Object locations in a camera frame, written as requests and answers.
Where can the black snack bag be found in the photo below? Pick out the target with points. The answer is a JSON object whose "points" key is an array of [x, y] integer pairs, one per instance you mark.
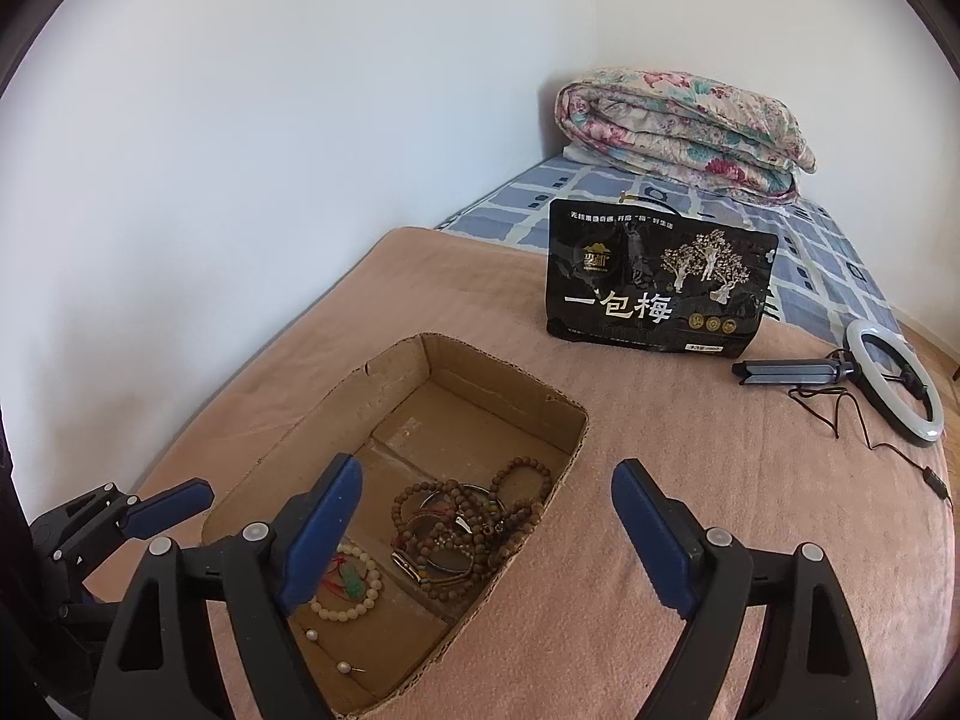
{"points": [[652, 277]]}

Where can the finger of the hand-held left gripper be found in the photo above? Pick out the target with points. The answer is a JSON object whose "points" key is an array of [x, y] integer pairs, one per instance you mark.
{"points": [[172, 506]]}

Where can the cardboard box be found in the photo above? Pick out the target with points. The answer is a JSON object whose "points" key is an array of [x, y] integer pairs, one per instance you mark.
{"points": [[450, 420]]}

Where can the black folded tripod stand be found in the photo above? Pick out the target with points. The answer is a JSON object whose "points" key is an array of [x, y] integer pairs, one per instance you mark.
{"points": [[787, 373]]}

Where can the blue checkered bed sheet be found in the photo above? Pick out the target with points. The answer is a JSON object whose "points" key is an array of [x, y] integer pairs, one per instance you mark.
{"points": [[817, 262]]}

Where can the pink blanket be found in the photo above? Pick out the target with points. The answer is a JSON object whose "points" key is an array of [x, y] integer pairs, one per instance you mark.
{"points": [[675, 420]]}

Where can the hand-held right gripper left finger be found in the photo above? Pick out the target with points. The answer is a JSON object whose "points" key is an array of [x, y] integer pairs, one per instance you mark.
{"points": [[322, 532]]}

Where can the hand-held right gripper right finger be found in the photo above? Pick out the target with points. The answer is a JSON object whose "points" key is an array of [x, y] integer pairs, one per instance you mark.
{"points": [[652, 532]]}

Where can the folded floral quilt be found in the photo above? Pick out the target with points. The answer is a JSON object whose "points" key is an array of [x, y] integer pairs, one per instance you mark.
{"points": [[682, 127]]}

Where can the thin blue bangle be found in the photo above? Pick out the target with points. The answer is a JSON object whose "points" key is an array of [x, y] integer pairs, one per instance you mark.
{"points": [[450, 568]]}

